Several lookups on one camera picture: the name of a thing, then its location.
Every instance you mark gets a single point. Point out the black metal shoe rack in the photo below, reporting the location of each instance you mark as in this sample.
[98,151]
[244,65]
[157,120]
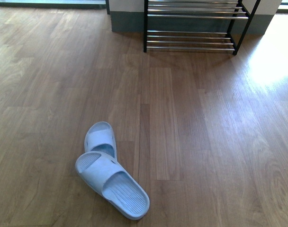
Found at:
[197,25]

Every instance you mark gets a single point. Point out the light blue slipper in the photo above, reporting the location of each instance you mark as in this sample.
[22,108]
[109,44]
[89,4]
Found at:
[102,173]
[100,137]

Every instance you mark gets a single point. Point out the light blue slipper lower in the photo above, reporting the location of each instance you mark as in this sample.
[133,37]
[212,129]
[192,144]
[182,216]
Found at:
[100,137]

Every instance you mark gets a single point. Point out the light blue slipper upper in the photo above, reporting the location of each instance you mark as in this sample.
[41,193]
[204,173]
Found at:
[102,173]

